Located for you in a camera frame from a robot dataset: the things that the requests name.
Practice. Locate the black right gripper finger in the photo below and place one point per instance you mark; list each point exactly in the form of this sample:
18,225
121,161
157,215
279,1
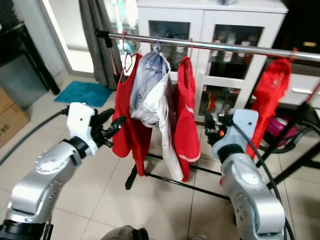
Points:
223,119
210,124

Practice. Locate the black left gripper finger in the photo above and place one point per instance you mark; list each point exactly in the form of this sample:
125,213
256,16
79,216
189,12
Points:
105,116
116,126

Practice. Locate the purple clothes hanger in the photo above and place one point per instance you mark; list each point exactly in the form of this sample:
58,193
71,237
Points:
158,46

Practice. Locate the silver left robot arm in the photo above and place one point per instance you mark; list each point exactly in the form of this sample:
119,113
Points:
50,167

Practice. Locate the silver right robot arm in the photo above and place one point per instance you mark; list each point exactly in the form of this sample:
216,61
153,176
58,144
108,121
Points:
250,195

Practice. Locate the red tank top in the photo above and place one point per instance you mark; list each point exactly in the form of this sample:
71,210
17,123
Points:
125,110

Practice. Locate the red shirt with white stripe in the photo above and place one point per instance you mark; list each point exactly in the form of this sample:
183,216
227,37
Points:
187,120

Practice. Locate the teal floor mat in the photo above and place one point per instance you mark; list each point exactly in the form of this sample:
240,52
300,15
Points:
82,94

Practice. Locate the pink plastic item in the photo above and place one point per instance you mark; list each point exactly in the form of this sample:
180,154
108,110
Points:
280,127

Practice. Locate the plain red shirt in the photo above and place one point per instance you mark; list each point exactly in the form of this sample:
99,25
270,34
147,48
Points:
272,85

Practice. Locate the grey curtain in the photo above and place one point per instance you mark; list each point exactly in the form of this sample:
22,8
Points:
95,50

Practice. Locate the brown cardboard box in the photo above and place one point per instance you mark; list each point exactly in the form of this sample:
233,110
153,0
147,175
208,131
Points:
12,122

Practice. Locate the grey robot leg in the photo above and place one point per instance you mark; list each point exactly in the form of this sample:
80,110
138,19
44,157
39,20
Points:
125,234

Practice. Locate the white glass door cabinet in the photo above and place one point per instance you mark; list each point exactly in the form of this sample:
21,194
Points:
200,17

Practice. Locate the black table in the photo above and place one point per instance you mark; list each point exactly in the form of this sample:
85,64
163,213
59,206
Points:
12,45

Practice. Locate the dark wooden cabinet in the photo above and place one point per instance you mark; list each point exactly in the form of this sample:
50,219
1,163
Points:
300,25

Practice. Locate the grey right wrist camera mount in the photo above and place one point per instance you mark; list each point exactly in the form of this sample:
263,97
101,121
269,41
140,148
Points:
245,122

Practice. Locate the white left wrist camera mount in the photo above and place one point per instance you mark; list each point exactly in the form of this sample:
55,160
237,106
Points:
80,125

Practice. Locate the steel rail clothes rack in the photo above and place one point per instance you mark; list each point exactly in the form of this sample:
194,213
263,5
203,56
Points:
230,48

